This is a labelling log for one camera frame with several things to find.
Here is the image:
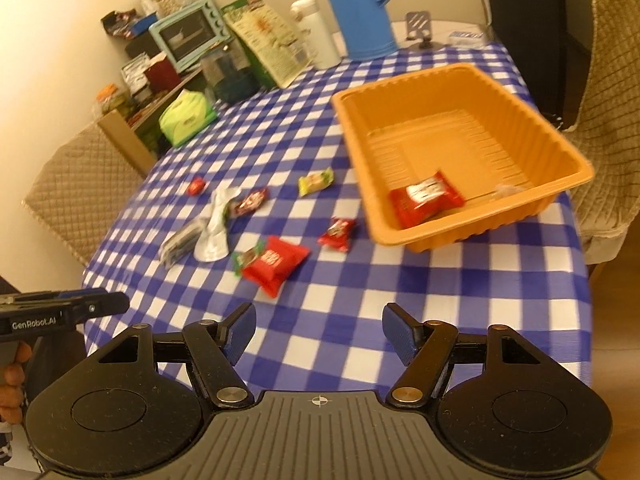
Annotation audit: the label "person's left hand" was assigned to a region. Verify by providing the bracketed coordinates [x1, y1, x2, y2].
[0, 345, 33, 425]

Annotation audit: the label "white insulated bottle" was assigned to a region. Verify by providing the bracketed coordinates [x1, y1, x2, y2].
[290, 0, 342, 69]

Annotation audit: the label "dark red box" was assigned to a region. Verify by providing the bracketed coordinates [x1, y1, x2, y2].
[144, 52, 181, 93]

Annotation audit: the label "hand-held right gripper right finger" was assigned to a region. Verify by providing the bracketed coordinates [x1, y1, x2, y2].
[382, 303, 546, 409]

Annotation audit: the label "blue thermos jug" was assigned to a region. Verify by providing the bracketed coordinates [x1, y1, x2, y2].
[312, 0, 399, 60]

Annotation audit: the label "beige quilted chair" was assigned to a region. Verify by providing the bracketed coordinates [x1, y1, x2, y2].
[565, 0, 640, 266]
[21, 121, 158, 267]

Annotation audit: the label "silver white snack packet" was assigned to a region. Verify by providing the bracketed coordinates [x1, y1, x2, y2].
[194, 186, 241, 262]

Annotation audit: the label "dark snack bag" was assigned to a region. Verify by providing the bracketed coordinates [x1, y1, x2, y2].
[101, 9, 141, 38]

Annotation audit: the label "blue white checkered tablecloth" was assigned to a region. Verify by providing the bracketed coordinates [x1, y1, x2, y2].
[81, 42, 593, 401]

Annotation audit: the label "light blue toaster oven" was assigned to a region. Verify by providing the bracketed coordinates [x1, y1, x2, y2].
[148, 0, 236, 75]

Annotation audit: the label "small red snack packet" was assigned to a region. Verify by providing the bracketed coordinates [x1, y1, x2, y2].
[318, 217, 357, 251]

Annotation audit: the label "black refrigerator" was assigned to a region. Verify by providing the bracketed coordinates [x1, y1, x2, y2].
[480, 0, 601, 121]

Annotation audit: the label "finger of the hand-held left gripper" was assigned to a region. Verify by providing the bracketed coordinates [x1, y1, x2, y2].
[60, 291, 131, 318]

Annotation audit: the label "dark glass jar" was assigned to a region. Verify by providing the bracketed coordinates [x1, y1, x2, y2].
[200, 50, 261, 103]

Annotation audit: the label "cardboard box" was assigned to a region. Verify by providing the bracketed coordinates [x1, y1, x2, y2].
[97, 67, 211, 161]

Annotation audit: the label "green red candy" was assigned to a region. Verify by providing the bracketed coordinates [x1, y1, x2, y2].
[231, 240, 266, 277]

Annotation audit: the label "small clear plastic box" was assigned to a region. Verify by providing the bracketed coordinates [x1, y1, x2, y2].
[447, 30, 488, 48]

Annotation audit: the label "orange plastic tray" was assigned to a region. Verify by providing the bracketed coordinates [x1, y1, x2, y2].
[331, 63, 595, 253]

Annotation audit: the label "grey metal phone stand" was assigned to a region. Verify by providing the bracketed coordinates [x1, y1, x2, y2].
[404, 11, 443, 51]

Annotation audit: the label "green tissue pack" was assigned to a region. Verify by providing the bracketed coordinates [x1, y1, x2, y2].
[158, 89, 219, 148]

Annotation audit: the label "red snack packet cartoon face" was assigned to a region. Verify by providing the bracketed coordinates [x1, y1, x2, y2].
[241, 235, 311, 298]

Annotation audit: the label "white printed packets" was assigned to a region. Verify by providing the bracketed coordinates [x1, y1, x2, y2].
[120, 57, 151, 96]

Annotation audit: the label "orange lid glass jar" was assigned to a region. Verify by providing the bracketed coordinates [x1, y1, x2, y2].
[95, 84, 138, 118]

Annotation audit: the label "clear bag of nuts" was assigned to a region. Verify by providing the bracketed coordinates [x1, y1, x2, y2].
[137, 0, 193, 18]

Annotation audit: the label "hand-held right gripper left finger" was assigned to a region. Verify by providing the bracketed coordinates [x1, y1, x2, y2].
[92, 303, 257, 409]

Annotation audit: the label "dark striped snack packet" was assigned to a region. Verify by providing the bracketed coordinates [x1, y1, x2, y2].
[159, 217, 208, 267]

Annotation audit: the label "red snack packet white print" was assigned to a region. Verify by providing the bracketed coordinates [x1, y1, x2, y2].
[389, 171, 466, 228]

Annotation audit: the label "dark red candy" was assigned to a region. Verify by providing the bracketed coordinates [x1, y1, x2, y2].
[231, 187, 271, 217]

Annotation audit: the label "green sunflower print bag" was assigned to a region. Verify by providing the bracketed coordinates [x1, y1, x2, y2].
[221, 0, 313, 88]

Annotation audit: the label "yellow green candy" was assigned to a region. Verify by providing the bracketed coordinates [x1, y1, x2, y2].
[298, 169, 335, 197]

